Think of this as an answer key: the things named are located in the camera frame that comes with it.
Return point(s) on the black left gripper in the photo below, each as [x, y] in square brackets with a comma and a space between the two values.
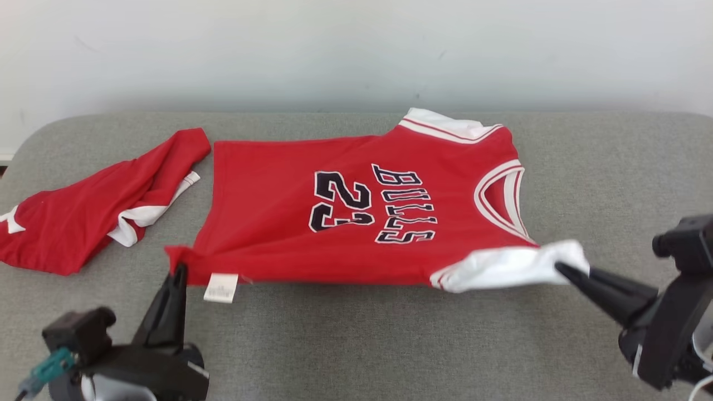
[156, 370]

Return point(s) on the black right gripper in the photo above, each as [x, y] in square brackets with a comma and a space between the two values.
[668, 334]

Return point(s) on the red shorts with white trim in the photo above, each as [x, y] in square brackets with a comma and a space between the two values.
[72, 223]

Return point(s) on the red Bulls basketball jersey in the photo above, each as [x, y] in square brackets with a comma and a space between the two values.
[278, 223]

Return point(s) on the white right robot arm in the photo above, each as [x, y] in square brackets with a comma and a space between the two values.
[705, 340]

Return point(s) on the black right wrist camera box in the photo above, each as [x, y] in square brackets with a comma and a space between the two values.
[688, 242]

